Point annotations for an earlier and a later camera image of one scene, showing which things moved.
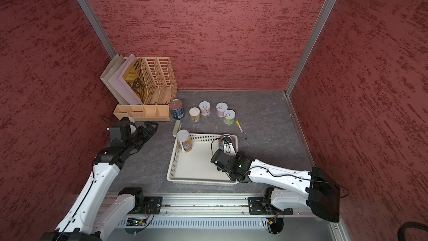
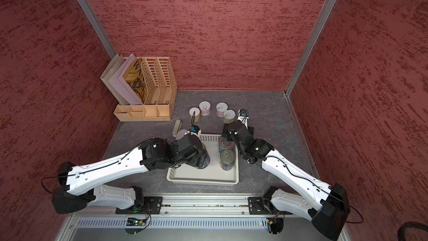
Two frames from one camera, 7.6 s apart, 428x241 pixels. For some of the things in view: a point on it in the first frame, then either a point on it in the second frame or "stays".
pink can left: (205, 107) stays
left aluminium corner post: (90, 13) stays
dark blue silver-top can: (176, 107) -> (207, 161)
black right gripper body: (230, 172) -> (242, 145)
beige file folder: (117, 60) stays
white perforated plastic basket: (195, 167) stays
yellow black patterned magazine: (134, 77) stays
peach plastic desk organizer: (161, 92) stays
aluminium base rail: (212, 218) stays
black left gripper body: (136, 139) -> (191, 160)
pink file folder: (117, 82) stays
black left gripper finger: (139, 146) -> (200, 161)
